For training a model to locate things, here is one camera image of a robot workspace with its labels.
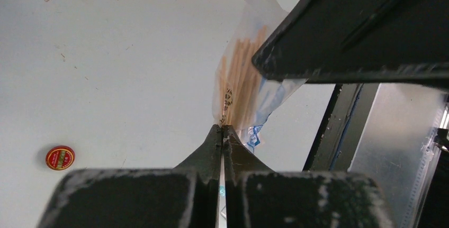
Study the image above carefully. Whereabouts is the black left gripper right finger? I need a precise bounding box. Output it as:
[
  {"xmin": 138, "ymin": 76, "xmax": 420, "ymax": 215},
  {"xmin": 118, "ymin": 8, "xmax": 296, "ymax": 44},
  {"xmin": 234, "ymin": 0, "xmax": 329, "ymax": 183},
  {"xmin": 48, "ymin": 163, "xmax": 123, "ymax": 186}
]
[{"xmin": 222, "ymin": 125, "xmax": 393, "ymax": 227}]

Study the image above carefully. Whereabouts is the cotton swabs bag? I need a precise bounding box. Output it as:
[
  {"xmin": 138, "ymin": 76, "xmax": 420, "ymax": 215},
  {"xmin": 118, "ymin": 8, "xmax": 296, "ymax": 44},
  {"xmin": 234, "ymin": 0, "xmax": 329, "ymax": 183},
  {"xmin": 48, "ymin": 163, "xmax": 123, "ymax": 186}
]
[{"xmin": 212, "ymin": 0, "xmax": 306, "ymax": 152}]

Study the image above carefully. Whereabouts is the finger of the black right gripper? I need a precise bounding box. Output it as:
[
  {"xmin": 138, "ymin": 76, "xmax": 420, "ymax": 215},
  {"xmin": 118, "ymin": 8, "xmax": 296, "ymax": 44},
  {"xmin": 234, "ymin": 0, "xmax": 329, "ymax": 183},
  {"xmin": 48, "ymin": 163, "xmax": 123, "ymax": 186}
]
[{"xmin": 252, "ymin": 0, "xmax": 448, "ymax": 88}]

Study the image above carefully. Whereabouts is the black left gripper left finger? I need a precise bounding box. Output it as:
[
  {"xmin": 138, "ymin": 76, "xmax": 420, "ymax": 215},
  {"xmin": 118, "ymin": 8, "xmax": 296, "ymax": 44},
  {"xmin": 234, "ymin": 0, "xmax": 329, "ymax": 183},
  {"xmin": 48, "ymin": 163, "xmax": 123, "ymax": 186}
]
[{"xmin": 38, "ymin": 125, "xmax": 222, "ymax": 227}]

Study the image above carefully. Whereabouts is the small red bottle cap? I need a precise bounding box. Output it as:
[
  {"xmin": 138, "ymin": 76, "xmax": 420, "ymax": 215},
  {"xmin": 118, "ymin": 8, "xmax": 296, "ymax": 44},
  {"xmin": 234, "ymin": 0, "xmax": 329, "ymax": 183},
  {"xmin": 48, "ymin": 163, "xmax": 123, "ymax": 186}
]
[{"xmin": 45, "ymin": 145, "xmax": 75, "ymax": 171}]

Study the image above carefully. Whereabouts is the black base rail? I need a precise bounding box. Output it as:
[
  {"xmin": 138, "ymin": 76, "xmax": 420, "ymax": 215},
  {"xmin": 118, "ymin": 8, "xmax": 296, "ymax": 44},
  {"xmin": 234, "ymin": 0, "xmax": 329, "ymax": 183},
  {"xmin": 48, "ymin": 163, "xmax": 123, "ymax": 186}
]
[{"xmin": 303, "ymin": 84, "xmax": 379, "ymax": 171}]

